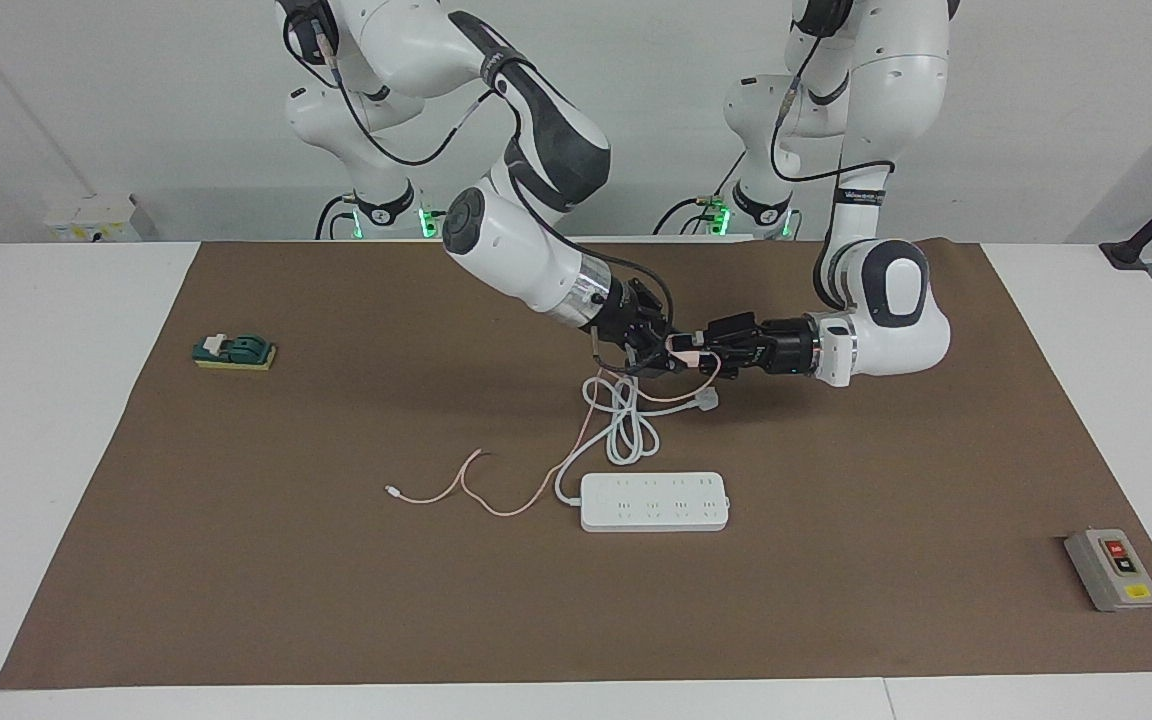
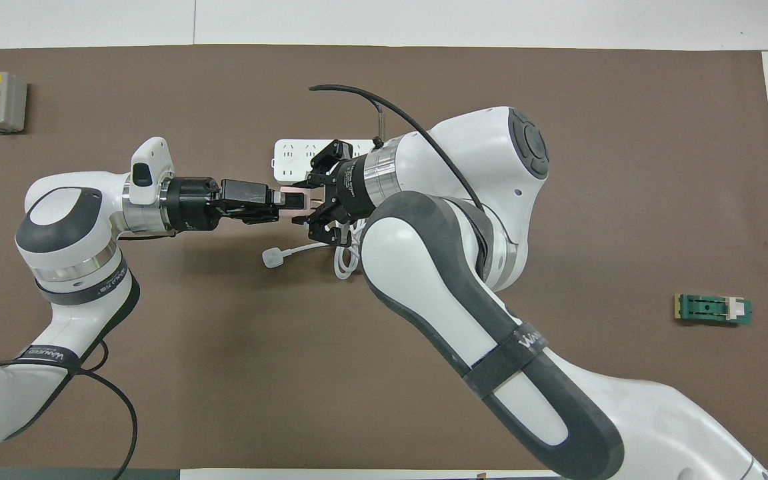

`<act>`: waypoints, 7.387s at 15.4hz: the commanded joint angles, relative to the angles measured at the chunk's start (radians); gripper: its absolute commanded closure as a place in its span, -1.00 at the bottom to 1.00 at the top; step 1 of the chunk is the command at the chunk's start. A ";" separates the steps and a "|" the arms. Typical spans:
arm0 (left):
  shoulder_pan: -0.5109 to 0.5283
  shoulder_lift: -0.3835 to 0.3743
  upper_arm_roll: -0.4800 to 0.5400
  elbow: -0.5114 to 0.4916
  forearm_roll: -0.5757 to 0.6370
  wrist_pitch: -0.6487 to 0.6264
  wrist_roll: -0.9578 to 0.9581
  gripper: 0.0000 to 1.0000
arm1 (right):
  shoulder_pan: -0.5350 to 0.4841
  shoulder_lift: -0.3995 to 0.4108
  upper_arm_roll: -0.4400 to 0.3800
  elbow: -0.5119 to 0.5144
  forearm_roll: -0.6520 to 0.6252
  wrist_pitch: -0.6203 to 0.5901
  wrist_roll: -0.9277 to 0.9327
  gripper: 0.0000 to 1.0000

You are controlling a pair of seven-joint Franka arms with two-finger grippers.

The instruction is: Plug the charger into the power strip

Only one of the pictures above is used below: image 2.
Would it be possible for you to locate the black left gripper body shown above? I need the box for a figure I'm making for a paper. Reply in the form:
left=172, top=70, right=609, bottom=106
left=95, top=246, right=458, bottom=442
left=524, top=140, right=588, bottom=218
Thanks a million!
left=169, top=176, right=223, bottom=231

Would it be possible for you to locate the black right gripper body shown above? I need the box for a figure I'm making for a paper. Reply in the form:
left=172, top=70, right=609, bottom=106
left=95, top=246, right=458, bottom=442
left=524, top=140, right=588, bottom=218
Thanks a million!
left=327, top=153, right=377, bottom=221

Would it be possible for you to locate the white power strip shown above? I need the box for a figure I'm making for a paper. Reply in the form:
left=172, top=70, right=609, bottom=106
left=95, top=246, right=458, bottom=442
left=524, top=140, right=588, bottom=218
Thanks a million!
left=272, top=139, right=385, bottom=187

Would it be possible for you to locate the brown table mat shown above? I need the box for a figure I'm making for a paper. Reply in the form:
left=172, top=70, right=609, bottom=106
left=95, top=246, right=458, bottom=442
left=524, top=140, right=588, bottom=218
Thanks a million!
left=0, top=44, right=768, bottom=471

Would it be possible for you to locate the white power cord with plug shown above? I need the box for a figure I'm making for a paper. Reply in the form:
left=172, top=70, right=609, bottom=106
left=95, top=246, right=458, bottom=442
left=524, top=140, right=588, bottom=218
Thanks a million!
left=262, top=220, right=368, bottom=281

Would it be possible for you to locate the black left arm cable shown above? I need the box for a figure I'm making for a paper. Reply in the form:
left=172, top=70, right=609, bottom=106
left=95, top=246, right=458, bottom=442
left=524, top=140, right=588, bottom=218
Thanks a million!
left=0, top=340, right=139, bottom=480

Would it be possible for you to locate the green knife switch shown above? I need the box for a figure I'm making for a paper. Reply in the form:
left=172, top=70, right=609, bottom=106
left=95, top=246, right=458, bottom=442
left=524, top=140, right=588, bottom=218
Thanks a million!
left=674, top=293, right=754, bottom=327

